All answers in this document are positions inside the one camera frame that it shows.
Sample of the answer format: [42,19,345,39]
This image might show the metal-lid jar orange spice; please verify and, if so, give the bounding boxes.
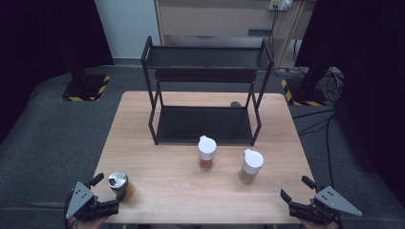
[108,170,137,201]

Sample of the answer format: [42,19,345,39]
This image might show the striped black stand base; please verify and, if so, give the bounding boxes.
[60,73,112,103]
[280,76,329,108]

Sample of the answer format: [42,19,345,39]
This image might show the black metal two-tier rack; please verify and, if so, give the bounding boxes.
[140,35,275,147]

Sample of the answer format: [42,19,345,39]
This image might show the white power strip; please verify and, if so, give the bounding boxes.
[267,0,293,12]

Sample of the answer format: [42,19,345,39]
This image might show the black floor cable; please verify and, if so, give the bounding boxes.
[325,122,334,189]
[297,114,336,135]

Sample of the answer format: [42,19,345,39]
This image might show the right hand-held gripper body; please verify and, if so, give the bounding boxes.
[288,185,363,227]

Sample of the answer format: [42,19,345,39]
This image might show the white-lid jar pale spice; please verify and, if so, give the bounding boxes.
[238,148,265,185]

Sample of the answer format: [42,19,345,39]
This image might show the tangle of cables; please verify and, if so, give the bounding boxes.
[323,67,346,103]

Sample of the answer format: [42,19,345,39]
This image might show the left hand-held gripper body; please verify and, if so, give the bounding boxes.
[65,180,121,223]

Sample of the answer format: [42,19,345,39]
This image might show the white-lid jar red-brown spice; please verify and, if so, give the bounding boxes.
[198,135,218,171]

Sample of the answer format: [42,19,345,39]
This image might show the black power strip cables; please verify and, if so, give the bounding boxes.
[267,9,289,70]

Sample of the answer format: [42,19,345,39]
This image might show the beige wooden cabinet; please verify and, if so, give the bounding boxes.
[154,0,316,69]

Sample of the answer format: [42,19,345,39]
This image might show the person's left hand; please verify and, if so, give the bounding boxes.
[71,216,110,229]

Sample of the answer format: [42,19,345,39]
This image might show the person's right hand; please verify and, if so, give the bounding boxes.
[299,219,339,229]

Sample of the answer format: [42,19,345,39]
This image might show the black stand post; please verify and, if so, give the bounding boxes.
[300,47,335,94]
[68,31,91,92]

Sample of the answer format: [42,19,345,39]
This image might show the dark curtain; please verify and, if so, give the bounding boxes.
[294,0,405,199]
[0,0,115,144]

